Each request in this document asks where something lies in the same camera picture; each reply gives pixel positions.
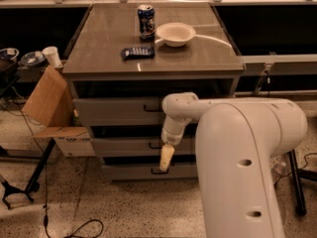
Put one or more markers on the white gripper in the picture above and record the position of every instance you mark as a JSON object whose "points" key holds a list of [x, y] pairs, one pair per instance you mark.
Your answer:
{"points": [[170, 138]]}

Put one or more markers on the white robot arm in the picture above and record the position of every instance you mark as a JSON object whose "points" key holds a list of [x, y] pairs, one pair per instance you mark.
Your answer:
{"points": [[234, 142]]}

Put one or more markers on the grey top drawer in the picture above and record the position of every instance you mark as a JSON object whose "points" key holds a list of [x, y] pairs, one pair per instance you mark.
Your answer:
{"points": [[122, 111]]}

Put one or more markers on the grey drawer cabinet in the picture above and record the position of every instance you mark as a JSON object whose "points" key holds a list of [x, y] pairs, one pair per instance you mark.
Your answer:
{"points": [[118, 81]]}

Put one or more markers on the dark blue snack bag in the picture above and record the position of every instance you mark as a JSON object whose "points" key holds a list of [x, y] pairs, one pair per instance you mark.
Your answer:
{"points": [[137, 53]]}

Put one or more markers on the clear plastic water bottle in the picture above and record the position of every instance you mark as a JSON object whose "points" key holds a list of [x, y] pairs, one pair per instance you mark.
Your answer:
{"points": [[279, 169]]}

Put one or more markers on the white paper bowl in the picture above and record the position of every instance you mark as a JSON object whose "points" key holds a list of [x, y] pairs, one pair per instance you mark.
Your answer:
{"points": [[175, 34]]}

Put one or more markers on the brown cardboard box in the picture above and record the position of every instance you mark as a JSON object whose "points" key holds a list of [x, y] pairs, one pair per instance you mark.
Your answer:
{"points": [[51, 105]]}

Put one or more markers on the black stand leg left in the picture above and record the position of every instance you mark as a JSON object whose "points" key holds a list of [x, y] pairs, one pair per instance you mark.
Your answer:
{"points": [[33, 184]]}

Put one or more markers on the black stand leg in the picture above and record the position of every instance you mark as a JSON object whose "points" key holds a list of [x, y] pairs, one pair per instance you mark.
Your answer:
{"points": [[33, 184], [297, 175]]}

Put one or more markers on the blue soda can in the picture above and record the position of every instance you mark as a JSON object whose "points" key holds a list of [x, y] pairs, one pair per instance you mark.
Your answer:
{"points": [[146, 15]]}

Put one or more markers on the black stand leg right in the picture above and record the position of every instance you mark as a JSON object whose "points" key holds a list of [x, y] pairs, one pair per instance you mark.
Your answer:
{"points": [[297, 175]]}

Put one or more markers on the white paper cup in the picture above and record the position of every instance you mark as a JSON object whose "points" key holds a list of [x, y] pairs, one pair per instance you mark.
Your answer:
{"points": [[51, 54]]}

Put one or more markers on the blue bowl near cup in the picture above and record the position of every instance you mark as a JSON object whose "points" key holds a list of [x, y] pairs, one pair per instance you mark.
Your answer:
{"points": [[33, 59]]}

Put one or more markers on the blue bowl far left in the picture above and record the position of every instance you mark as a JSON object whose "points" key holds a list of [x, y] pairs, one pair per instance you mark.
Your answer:
{"points": [[9, 54]]}

